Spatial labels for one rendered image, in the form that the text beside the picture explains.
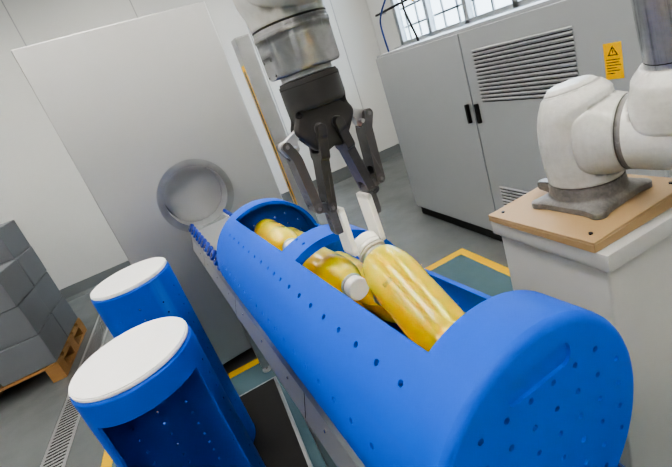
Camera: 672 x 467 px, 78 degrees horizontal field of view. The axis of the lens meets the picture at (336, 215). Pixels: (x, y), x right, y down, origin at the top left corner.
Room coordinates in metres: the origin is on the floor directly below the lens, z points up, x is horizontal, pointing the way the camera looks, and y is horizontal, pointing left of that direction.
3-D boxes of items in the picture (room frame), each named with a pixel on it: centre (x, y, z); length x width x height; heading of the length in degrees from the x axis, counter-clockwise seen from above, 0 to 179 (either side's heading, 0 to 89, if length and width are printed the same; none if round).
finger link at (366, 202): (0.53, -0.04, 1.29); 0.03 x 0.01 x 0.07; 22
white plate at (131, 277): (1.46, 0.80, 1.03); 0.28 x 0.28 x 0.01
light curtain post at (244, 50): (1.73, 0.12, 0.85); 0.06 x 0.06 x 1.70; 22
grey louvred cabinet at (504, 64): (2.58, -1.26, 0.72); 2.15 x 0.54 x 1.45; 16
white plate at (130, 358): (0.88, 0.57, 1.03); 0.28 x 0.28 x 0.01
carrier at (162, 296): (1.46, 0.80, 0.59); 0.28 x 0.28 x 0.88
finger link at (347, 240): (0.51, 0.00, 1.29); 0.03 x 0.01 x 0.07; 22
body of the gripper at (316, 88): (0.52, -0.02, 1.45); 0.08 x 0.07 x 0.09; 112
